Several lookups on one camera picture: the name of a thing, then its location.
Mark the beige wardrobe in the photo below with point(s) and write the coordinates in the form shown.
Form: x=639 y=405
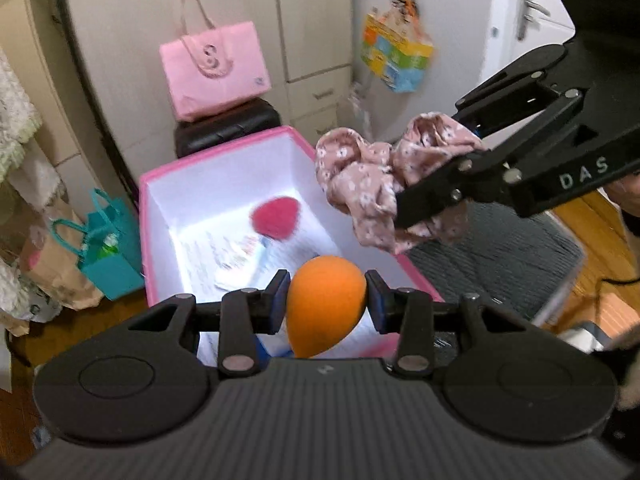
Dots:
x=125 y=10

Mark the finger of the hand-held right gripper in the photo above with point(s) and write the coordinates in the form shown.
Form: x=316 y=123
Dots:
x=440 y=190
x=520 y=85

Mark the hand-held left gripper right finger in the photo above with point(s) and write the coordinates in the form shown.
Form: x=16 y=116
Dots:
x=376 y=305

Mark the cream knitted cardigan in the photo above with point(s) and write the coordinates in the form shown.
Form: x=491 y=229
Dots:
x=15 y=110

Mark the colourful hanging bag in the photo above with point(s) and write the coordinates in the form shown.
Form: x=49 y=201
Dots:
x=395 y=55

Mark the pink gift bag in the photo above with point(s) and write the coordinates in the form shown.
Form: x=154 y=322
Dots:
x=215 y=75

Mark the red makeup sponge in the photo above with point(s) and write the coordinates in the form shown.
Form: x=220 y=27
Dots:
x=275 y=217

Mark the orange makeup sponge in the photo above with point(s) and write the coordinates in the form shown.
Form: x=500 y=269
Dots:
x=325 y=305

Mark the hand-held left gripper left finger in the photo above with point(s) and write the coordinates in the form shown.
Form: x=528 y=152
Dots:
x=277 y=305

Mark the printed paper sheet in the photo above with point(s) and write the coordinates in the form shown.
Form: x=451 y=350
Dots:
x=200 y=265

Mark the pink floral scrunchie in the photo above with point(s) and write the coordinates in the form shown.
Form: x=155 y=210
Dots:
x=365 y=180

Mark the brown paper bag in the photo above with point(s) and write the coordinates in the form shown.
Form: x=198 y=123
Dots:
x=55 y=275

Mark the pink cardboard box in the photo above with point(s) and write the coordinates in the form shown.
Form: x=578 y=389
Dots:
x=155 y=240

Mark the teal gift bag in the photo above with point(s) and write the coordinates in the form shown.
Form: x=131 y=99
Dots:
x=112 y=265

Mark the small white tissue pack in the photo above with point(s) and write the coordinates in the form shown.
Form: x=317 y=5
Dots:
x=235 y=260

